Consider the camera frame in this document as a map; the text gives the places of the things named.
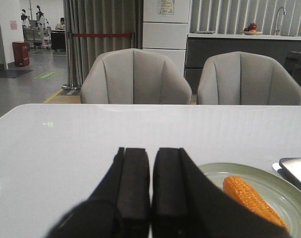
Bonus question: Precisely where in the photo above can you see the grey armchair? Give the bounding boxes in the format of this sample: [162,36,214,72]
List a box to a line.
[80,48,192,105]
[197,52,301,106]

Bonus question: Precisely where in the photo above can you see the white cabinet column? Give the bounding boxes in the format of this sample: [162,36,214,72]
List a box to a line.
[142,0,191,73]

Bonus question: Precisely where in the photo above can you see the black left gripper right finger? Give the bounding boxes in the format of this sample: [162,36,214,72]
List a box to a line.
[151,148,290,238]

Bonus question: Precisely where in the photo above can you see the chrome barrier post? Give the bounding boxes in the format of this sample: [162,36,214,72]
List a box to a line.
[62,32,81,90]

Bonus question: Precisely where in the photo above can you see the fruit bowl on counter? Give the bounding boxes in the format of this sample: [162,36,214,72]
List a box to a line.
[242,22,262,35]

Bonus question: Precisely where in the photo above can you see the orange corn cob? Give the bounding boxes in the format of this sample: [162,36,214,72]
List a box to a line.
[223,176,289,231]

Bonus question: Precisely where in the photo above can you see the red barrier belt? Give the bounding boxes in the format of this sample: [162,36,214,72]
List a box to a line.
[71,33,132,38]

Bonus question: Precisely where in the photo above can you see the grey curtain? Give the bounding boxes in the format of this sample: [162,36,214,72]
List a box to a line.
[62,0,144,89]

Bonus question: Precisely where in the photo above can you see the dark kitchen counter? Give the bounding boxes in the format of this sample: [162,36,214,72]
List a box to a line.
[185,33,301,94]

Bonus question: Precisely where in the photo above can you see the silver kitchen scale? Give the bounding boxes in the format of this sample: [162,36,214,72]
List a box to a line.
[272,158,301,191]

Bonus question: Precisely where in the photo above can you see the pale green plate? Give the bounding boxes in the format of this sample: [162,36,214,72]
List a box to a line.
[199,163,301,238]

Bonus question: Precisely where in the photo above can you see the red trash bin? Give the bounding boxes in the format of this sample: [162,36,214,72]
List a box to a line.
[12,42,30,66]

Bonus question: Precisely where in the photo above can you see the grey armchair right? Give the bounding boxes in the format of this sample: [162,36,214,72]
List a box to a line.
[197,52,301,106]

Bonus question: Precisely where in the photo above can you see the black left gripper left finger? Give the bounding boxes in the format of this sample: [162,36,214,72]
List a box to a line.
[46,148,150,238]

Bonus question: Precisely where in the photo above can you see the chrome kitchen faucet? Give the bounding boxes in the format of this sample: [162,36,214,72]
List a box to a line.
[273,6,286,36]

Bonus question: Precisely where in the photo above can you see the grey armchair left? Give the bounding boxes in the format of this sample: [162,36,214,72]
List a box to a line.
[80,48,192,105]

